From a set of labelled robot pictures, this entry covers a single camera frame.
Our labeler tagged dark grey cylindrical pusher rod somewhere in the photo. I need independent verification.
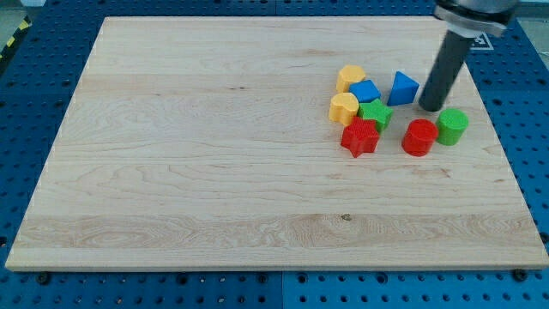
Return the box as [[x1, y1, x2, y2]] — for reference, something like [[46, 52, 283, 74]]
[[419, 30, 474, 112]]

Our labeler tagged silver black robot flange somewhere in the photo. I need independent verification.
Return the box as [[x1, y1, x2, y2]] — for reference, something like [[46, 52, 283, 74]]
[[433, 0, 519, 37]]

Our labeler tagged white fiducial marker tag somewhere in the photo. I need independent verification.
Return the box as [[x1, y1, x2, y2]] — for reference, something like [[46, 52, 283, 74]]
[[470, 33, 494, 52]]

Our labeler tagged blue triangle block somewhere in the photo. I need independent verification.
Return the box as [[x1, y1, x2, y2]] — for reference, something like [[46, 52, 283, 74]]
[[387, 71, 419, 106]]

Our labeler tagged green cylinder block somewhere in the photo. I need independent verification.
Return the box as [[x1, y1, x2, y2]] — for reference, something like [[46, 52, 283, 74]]
[[436, 108, 469, 146]]

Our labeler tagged red cylinder block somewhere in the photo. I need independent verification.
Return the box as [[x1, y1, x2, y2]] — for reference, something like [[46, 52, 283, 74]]
[[401, 118, 438, 157]]

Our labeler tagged blue cube block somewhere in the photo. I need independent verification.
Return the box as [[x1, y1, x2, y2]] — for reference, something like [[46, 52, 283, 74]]
[[349, 80, 381, 103]]

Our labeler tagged green star block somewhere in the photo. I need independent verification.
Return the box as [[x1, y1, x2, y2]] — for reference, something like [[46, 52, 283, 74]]
[[357, 99, 394, 133]]

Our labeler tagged lower yellow heart block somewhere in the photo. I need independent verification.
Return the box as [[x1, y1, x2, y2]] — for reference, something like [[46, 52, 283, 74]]
[[329, 93, 359, 126]]

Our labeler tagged red star block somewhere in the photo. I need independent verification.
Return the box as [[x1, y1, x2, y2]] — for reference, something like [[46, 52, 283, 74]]
[[341, 117, 380, 158]]

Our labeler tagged light wooden board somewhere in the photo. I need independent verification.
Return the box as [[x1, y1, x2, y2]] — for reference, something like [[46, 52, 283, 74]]
[[5, 17, 548, 272]]

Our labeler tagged yellow black hazard tape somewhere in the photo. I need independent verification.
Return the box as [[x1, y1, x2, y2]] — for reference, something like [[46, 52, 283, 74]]
[[1, 15, 33, 61]]

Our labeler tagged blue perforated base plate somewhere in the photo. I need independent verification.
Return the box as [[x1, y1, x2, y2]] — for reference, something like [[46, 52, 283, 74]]
[[1, 0, 548, 308]]

